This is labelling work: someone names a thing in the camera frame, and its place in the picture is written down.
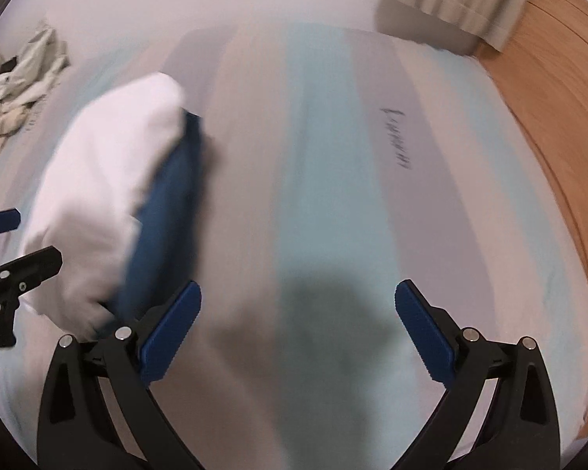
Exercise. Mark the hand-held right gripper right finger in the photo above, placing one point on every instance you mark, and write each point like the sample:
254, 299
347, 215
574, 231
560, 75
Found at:
424, 333

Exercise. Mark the striped bed sheet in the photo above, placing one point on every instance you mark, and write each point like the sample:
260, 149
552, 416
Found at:
323, 181

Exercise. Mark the pile of beige clothes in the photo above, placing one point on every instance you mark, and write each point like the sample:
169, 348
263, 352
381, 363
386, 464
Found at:
19, 93

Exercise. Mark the white and blue hoodie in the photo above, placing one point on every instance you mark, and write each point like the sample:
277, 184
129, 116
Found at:
108, 196

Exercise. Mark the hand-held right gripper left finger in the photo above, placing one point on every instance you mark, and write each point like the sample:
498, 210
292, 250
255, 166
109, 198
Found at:
169, 333

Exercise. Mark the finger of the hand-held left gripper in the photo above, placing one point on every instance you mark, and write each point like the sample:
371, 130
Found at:
29, 269
0, 223

